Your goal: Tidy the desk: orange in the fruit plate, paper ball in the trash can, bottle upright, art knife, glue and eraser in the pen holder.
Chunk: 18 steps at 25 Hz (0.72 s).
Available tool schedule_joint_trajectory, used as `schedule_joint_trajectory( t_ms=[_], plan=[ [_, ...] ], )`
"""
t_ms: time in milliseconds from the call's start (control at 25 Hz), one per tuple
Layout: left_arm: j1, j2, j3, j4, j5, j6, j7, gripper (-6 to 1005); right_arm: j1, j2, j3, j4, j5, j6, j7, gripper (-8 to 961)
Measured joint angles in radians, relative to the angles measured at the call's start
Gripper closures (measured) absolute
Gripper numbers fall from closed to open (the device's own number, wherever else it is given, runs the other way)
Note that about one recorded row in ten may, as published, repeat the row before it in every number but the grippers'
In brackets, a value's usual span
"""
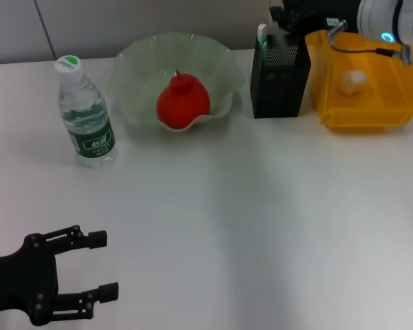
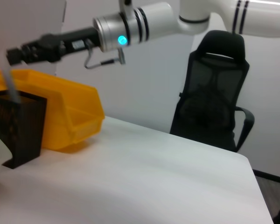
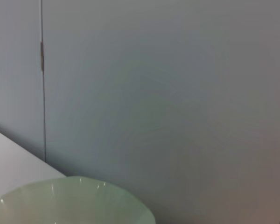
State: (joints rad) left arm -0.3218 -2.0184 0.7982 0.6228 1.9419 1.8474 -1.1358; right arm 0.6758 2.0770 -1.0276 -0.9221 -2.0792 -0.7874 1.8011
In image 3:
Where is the pale green glass fruit bowl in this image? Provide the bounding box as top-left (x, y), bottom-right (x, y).
top-left (0, 175), bottom-right (156, 224)

